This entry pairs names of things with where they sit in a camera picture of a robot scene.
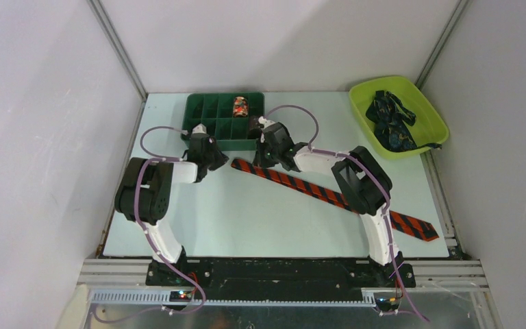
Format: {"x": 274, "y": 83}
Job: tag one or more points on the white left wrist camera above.
{"x": 199, "y": 129}

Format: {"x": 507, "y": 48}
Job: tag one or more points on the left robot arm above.
{"x": 144, "y": 193}

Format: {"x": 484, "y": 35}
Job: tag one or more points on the left corner aluminium post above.
{"x": 108, "y": 28}

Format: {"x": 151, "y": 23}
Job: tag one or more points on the brown patterned rolled tie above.
{"x": 254, "y": 127}

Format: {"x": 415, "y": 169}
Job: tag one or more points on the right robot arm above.
{"x": 362, "y": 182}

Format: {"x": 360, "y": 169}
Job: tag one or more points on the lime green plastic bin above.
{"x": 429, "y": 126}

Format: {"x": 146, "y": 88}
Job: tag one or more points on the right corner aluminium post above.
{"x": 443, "y": 39}

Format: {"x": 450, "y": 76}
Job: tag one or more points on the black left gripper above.
{"x": 222, "y": 159}

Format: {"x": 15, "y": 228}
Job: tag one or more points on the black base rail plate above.
{"x": 281, "y": 279}

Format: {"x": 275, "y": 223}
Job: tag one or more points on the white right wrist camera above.
{"x": 264, "y": 123}

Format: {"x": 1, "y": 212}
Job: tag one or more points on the navy floral gold tie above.
{"x": 391, "y": 119}

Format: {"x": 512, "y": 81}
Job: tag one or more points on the orange navy striped tie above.
{"x": 408, "y": 225}

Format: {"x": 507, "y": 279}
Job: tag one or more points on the green compartment organizer tray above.
{"x": 215, "y": 112}

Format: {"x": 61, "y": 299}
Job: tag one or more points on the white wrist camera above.
{"x": 264, "y": 123}
{"x": 199, "y": 129}

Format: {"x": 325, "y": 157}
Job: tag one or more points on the corner aluminium post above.
{"x": 108, "y": 28}
{"x": 443, "y": 39}

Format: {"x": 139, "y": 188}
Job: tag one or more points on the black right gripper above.
{"x": 259, "y": 160}

